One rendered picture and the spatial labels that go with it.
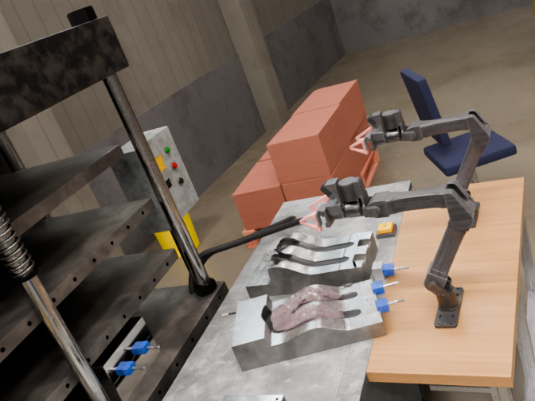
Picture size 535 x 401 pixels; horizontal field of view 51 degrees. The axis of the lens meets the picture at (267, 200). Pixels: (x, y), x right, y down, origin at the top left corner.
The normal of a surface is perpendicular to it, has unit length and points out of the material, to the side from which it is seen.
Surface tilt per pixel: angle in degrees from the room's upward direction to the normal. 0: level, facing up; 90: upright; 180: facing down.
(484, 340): 0
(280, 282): 90
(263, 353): 90
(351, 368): 0
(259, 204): 90
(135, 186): 90
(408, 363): 0
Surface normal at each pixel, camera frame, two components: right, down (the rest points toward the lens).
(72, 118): 0.86, -0.12
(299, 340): -0.04, 0.40
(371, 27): -0.39, 0.48
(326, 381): -0.33, -0.87
